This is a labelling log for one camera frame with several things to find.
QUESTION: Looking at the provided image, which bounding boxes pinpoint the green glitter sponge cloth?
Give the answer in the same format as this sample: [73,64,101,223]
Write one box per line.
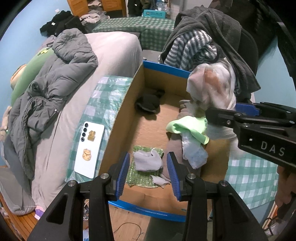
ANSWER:
[126,146,164,188]

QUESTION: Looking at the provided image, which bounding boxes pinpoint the grey sock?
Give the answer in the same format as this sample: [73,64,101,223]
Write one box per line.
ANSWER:
[133,149,163,172]

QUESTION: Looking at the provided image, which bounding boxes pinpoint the white patterned cloth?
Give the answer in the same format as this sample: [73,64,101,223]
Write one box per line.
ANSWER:
[186,60,238,140]

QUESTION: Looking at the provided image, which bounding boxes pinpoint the light green sock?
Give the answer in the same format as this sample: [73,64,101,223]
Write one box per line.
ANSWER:
[166,115,209,145]

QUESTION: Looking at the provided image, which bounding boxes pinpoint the black sock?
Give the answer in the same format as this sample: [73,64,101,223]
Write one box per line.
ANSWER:
[135,89,165,114]

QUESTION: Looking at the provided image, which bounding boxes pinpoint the person's right hand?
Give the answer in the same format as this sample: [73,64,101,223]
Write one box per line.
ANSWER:
[275,166,296,207]

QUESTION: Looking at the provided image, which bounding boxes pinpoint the white smartphone with stickers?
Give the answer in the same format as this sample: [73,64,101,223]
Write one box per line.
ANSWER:
[74,121,105,179]

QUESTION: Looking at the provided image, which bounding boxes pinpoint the blue cardboard box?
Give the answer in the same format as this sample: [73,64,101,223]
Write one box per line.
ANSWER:
[98,60,232,223]

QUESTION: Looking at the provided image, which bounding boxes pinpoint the green checkered plastic tablecloth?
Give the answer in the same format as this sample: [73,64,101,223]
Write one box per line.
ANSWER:
[66,76,278,209]

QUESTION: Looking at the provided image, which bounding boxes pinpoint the dark grey fleece jacket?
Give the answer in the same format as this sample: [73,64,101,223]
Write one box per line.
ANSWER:
[159,5,261,103]

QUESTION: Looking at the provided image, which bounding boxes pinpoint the striped grey sweater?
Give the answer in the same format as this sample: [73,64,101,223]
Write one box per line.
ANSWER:
[164,29,218,71]

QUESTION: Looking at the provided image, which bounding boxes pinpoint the grey bed mattress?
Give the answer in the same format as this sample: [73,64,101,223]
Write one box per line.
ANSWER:
[1,32,143,215]

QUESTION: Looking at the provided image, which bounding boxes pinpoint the grey puffer jacket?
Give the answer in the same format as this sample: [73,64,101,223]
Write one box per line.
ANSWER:
[4,28,98,180]

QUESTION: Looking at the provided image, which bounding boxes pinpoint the green plush toy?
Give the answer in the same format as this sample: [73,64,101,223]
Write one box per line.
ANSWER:
[10,47,54,106]

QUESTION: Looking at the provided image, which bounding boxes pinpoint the black clothes pile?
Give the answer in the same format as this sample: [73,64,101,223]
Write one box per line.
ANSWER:
[40,11,87,37]

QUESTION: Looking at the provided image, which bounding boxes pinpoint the wooden cabinet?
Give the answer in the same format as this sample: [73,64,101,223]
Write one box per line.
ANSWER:
[67,0,127,16]

